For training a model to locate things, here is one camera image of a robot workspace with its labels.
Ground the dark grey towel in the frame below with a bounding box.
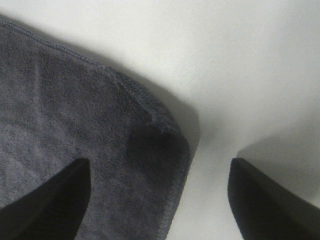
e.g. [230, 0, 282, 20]
[0, 19, 190, 240]

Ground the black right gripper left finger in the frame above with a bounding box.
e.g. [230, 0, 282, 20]
[0, 158, 90, 240]

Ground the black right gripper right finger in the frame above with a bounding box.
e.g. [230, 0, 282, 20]
[227, 158, 320, 240]

